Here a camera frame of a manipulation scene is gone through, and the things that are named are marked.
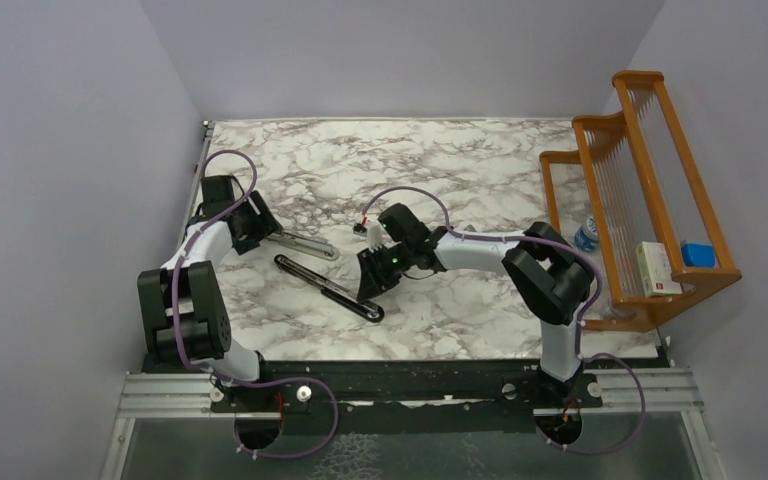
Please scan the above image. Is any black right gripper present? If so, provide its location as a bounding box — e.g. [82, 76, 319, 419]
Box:
[357, 242, 414, 304]

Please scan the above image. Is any long black silver stapler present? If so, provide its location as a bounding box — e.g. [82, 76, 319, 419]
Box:
[267, 231, 385, 323]

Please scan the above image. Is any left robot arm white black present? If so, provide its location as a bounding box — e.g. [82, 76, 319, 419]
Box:
[137, 175, 283, 411]

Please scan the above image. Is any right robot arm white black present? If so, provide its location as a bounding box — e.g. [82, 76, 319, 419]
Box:
[353, 203, 595, 407]

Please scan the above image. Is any blue white bottle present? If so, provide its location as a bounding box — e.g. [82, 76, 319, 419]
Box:
[573, 215, 600, 252]

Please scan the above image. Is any wooden orange rack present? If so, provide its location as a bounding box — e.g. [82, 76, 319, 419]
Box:
[539, 70, 742, 332]

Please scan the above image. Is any white red box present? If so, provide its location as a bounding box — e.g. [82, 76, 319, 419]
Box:
[635, 241, 683, 298]

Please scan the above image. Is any blue small box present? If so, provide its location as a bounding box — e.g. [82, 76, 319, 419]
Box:
[680, 242, 718, 268]

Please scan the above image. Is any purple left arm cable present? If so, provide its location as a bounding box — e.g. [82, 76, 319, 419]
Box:
[170, 149, 342, 462]

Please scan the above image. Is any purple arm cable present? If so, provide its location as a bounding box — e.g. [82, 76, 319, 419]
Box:
[360, 186, 648, 457]
[170, 149, 342, 462]

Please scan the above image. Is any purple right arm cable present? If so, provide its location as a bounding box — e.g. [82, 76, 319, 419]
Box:
[360, 186, 648, 457]

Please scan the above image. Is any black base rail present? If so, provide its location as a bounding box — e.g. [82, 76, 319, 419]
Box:
[142, 354, 604, 435]

